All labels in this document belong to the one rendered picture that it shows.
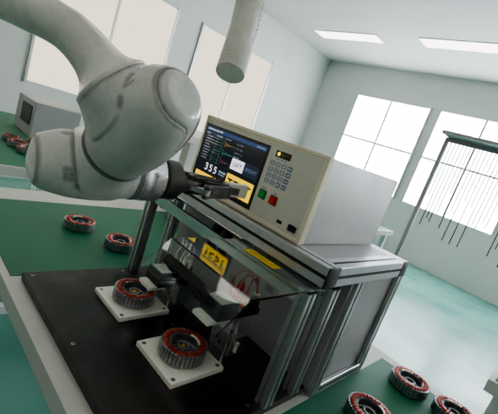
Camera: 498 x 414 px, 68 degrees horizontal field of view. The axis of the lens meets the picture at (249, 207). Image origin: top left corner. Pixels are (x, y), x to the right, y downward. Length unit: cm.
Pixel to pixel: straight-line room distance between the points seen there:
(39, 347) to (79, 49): 64
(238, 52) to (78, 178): 164
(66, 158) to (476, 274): 682
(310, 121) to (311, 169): 788
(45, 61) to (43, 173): 490
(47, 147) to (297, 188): 51
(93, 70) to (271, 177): 51
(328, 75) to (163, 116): 842
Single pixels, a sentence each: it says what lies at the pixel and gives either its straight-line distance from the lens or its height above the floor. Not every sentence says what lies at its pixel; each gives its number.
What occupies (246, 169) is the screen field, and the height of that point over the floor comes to 122.
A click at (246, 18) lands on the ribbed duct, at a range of 226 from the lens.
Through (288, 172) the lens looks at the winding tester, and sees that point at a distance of 86.
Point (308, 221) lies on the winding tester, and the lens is 82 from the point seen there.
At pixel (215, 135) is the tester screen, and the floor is 127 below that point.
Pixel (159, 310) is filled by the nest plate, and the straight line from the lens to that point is 107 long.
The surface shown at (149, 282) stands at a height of 83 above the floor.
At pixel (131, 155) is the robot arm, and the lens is 49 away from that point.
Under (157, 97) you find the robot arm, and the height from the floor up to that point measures 132.
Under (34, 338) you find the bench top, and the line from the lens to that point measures 97.
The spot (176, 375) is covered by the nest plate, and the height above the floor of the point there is 78.
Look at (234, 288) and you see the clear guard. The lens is 63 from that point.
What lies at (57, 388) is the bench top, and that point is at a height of 75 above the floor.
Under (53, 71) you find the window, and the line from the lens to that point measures 550.
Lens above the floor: 132
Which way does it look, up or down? 11 degrees down
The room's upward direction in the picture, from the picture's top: 19 degrees clockwise
